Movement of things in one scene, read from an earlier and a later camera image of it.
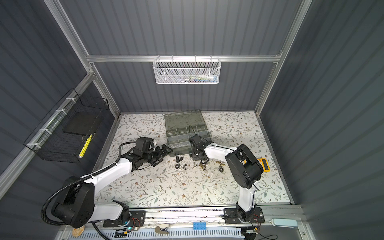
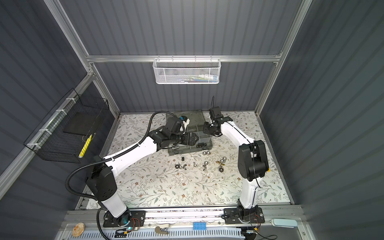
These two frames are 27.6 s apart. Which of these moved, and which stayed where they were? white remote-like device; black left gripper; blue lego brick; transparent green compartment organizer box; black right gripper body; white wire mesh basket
Moved: black left gripper; black right gripper body
Stayed: white remote-like device; blue lego brick; transparent green compartment organizer box; white wire mesh basket
